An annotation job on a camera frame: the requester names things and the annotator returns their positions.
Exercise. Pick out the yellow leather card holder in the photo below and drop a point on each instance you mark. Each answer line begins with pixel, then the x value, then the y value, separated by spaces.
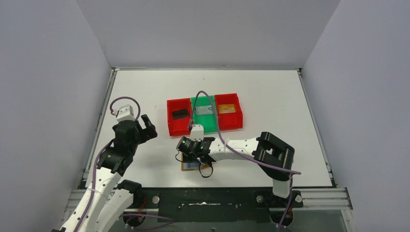
pixel 187 165

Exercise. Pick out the gold card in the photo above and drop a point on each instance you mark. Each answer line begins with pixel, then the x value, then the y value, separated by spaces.
pixel 226 108

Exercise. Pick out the left red bin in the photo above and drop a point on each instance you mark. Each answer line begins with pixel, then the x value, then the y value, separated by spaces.
pixel 181 126

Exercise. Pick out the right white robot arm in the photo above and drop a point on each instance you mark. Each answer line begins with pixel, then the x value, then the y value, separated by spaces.
pixel 270 153

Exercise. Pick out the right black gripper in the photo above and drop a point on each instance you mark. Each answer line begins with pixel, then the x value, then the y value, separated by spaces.
pixel 202 153

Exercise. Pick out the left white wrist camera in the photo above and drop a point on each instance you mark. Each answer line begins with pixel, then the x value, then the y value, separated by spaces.
pixel 125 113

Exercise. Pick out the black card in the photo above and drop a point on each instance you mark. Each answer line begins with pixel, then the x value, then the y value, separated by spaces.
pixel 179 114

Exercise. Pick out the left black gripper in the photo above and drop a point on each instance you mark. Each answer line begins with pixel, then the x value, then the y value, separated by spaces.
pixel 140 130

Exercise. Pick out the red bin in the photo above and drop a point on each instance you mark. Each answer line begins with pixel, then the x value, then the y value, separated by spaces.
pixel 230 115
pixel 181 126

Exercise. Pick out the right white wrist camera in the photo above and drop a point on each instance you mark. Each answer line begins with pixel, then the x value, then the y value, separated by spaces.
pixel 197 132

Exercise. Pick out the green middle bin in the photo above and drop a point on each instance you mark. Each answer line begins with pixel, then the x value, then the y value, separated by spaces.
pixel 207 121

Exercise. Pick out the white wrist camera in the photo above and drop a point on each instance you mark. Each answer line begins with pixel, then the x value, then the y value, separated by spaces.
pixel 125 113
pixel 197 132

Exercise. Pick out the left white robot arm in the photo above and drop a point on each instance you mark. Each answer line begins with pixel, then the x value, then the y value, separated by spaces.
pixel 108 195

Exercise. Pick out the silver card in green bin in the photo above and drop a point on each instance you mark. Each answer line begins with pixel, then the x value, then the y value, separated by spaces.
pixel 203 110

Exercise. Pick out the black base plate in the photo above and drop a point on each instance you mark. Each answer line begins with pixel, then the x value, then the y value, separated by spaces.
pixel 210 204

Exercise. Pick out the right red bin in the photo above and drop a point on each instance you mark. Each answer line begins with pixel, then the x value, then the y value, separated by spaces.
pixel 230 115

